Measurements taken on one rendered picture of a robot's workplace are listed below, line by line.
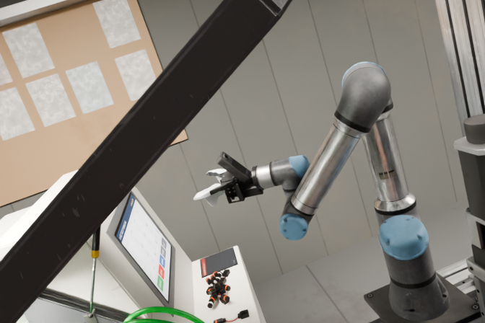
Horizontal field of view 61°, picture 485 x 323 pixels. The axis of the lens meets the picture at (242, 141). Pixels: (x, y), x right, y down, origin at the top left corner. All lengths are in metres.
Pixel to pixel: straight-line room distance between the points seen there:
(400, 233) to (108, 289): 0.77
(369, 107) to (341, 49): 2.20
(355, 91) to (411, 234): 0.39
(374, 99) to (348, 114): 0.07
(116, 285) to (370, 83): 0.83
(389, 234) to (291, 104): 2.04
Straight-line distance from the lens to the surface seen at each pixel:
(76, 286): 1.22
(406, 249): 1.12
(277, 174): 1.21
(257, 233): 3.25
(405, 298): 1.21
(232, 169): 1.23
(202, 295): 1.69
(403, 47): 3.43
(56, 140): 3.00
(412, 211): 1.25
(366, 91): 1.01
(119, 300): 1.22
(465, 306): 1.26
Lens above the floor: 1.85
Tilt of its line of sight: 14 degrees down
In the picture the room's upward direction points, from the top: 19 degrees counter-clockwise
